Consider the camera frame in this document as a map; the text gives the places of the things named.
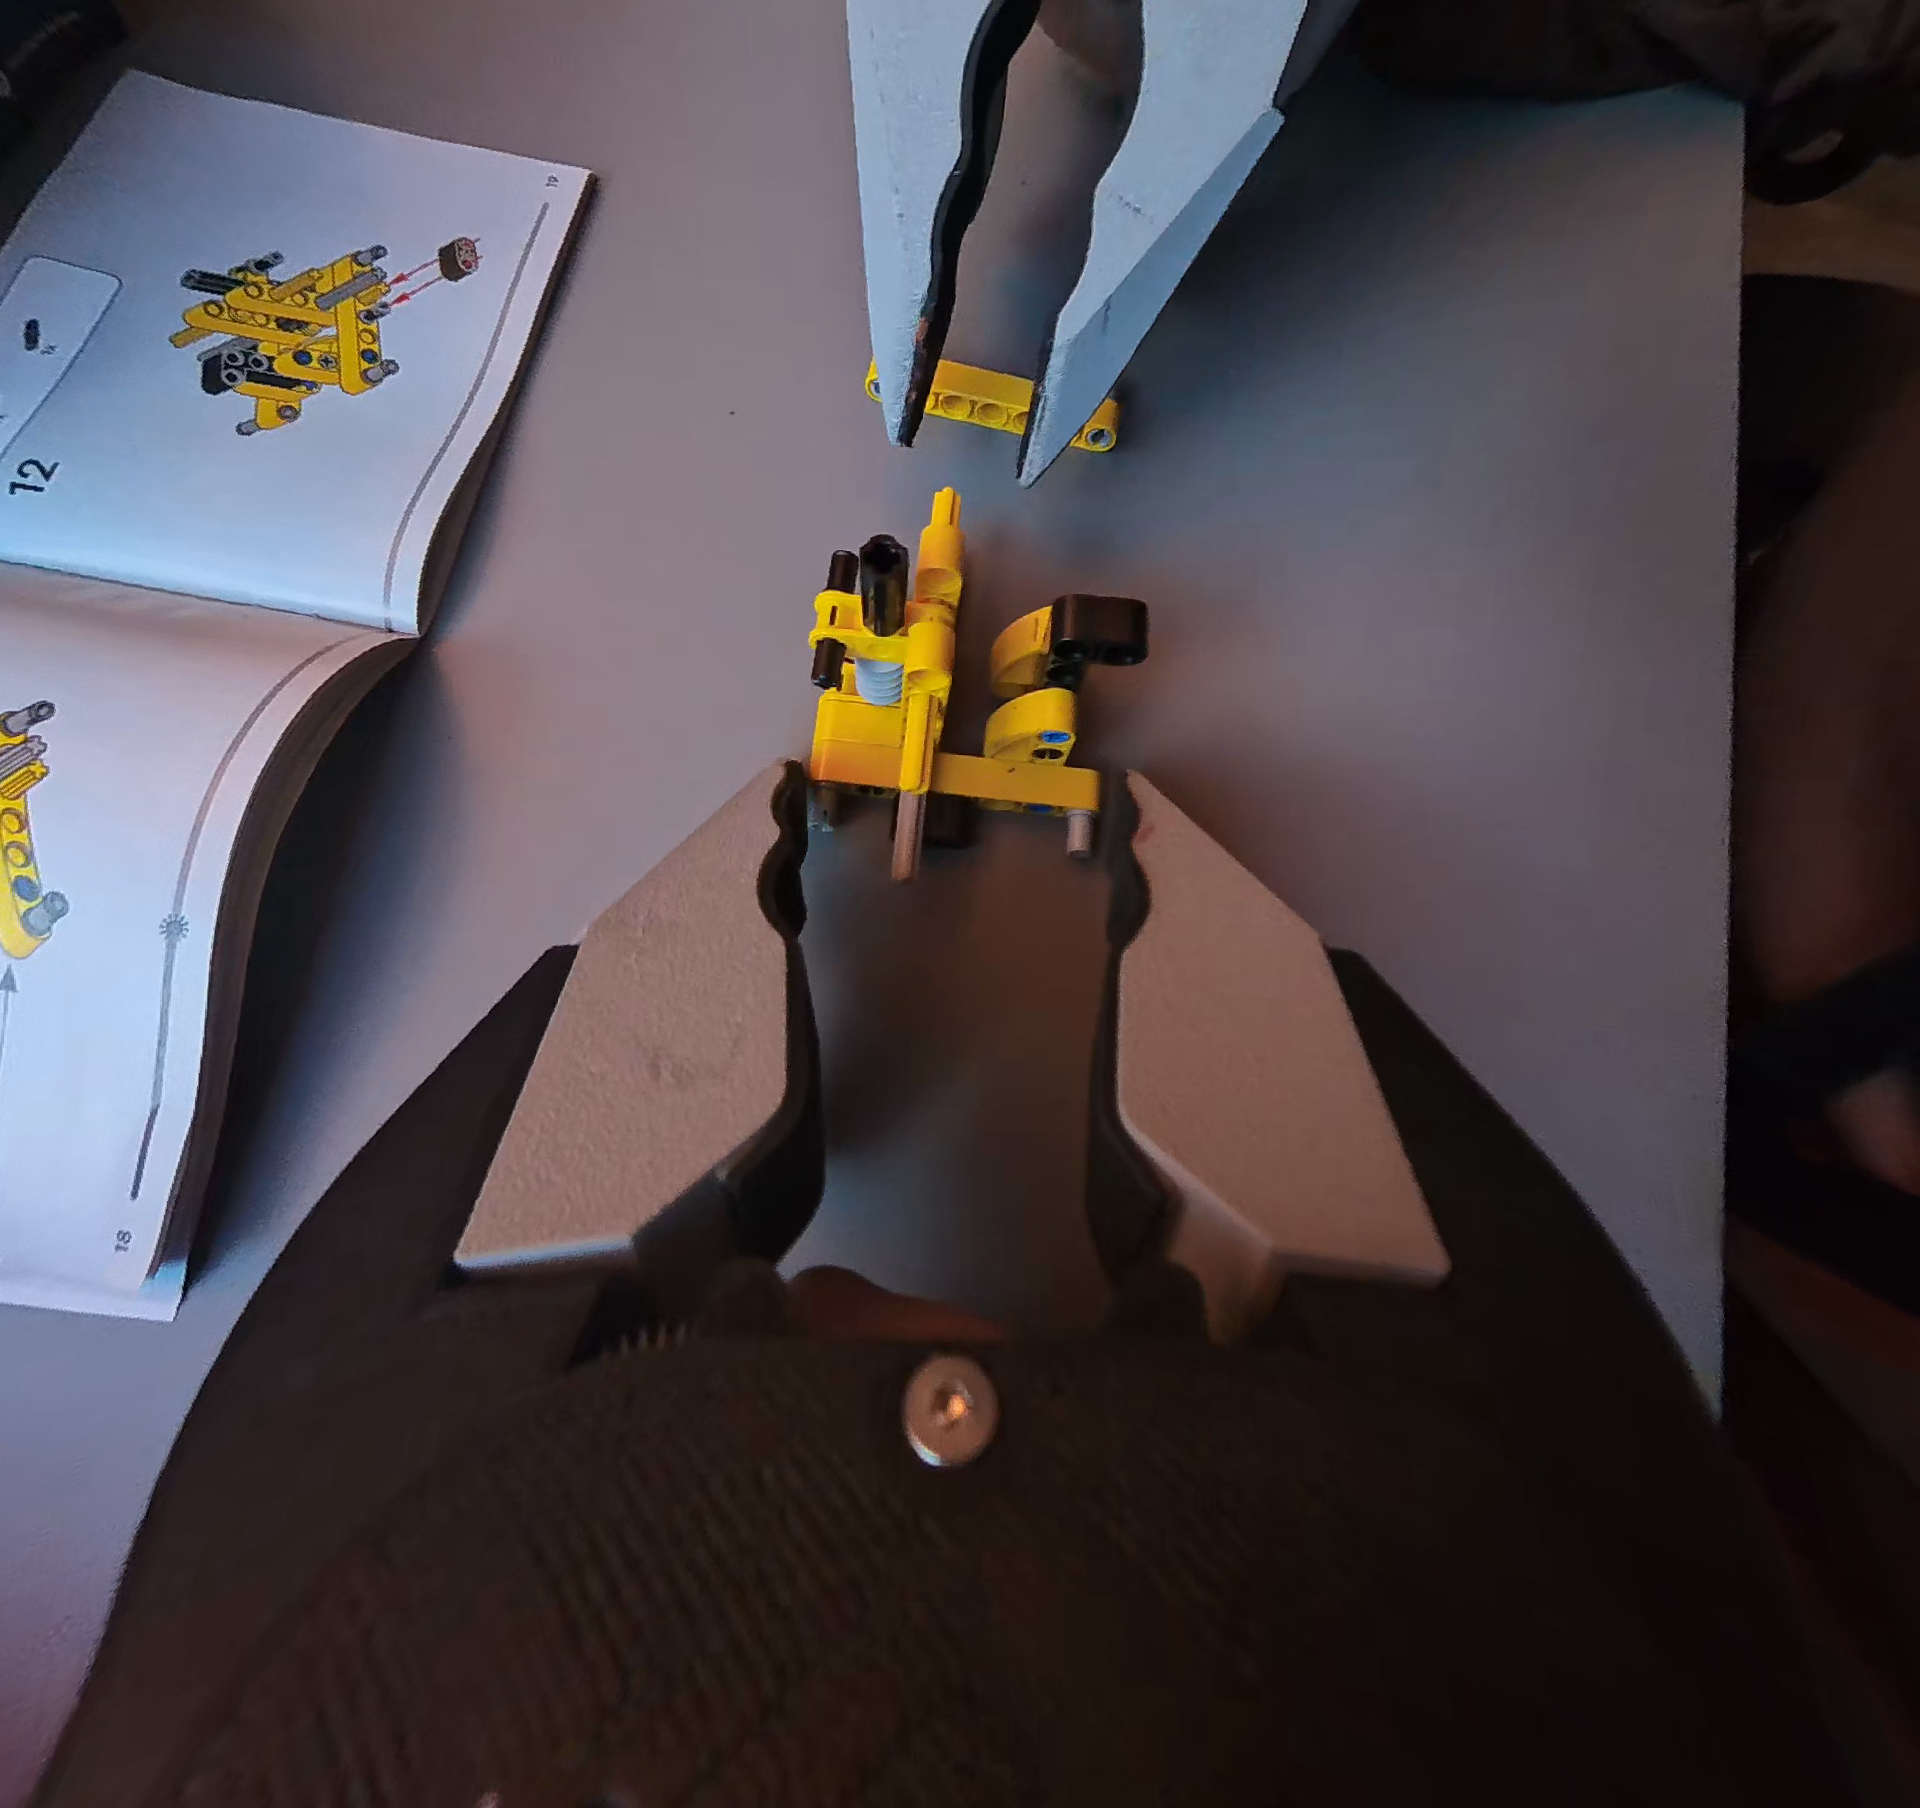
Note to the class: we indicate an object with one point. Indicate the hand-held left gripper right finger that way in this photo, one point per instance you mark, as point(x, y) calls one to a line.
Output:
point(1260, 1073)

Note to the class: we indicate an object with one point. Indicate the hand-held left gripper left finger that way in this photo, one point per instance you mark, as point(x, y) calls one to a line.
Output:
point(662, 1045)

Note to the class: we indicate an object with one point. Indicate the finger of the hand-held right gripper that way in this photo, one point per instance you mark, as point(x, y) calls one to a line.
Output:
point(1185, 143)
point(915, 85)

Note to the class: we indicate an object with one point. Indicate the yellow lego beam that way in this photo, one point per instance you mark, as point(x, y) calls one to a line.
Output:
point(975, 408)

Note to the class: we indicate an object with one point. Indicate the yellow lego assembly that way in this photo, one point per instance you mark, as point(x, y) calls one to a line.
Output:
point(855, 745)

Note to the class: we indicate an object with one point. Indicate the lego instruction booklet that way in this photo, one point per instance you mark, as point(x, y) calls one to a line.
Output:
point(301, 489)

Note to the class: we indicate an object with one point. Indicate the black object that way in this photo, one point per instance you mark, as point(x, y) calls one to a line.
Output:
point(45, 10)

